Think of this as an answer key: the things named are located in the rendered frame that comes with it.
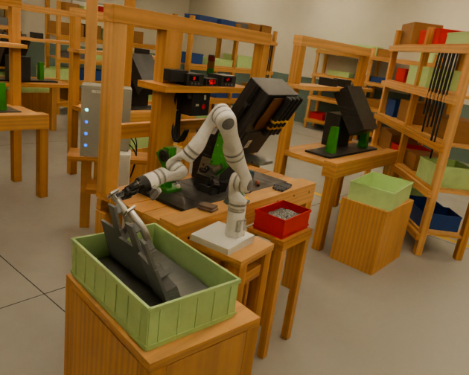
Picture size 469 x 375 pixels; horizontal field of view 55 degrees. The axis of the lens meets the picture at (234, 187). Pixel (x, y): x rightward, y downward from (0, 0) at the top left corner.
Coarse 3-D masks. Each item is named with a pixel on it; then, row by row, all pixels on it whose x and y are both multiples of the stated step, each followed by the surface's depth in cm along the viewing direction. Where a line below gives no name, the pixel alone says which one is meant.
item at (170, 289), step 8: (144, 248) 155; (152, 248) 156; (144, 256) 168; (144, 264) 168; (152, 264) 158; (152, 272) 164; (152, 280) 170; (160, 280) 161; (168, 280) 175; (152, 288) 178; (160, 288) 164; (168, 288) 171; (176, 288) 171; (160, 296) 171; (168, 296) 170; (176, 296) 173
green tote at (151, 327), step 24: (72, 240) 190; (96, 240) 198; (168, 240) 210; (72, 264) 194; (96, 264) 175; (192, 264) 198; (216, 264) 185; (96, 288) 178; (120, 288) 163; (216, 288) 168; (120, 312) 165; (144, 312) 152; (168, 312) 156; (192, 312) 164; (216, 312) 173; (144, 336) 154; (168, 336) 159
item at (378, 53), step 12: (372, 48) 1064; (324, 60) 1196; (372, 60) 1070; (384, 60) 1045; (396, 60) 1028; (408, 60) 1015; (432, 60) 987; (324, 72) 1203; (336, 72) 1138; (348, 72) 1159; (372, 84) 1072; (312, 96) 1186; (324, 96) 1214; (372, 96) 1127; (372, 108) 1085; (312, 120) 1191; (324, 120) 1190; (372, 132) 1094; (420, 144) 1066
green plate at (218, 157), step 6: (222, 138) 291; (216, 144) 293; (222, 144) 291; (216, 150) 293; (222, 150) 290; (216, 156) 292; (222, 156) 290; (210, 162) 295; (216, 162) 292; (222, 162) 289
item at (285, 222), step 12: (276, 204) 285; (288, 204) 288; (264, 216) 264; (276, 216) 271; (288, 216) 277; (300, 216) 269; (264, 228) 266; (276, 228) 260; (288, 228) 262; (300, 228) 275
